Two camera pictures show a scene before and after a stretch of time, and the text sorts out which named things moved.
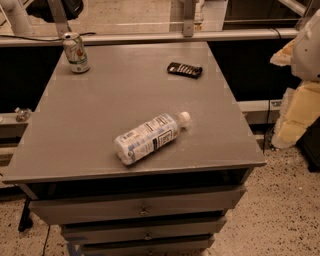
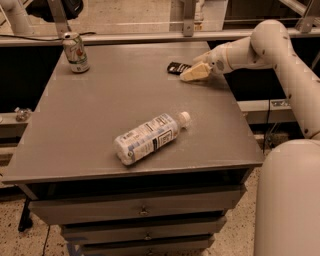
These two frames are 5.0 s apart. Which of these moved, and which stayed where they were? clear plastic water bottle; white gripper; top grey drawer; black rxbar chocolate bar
Moved: white gripper
Stayed: clear plastic water bottle; top grey drawer; black rxbar chocolate bar
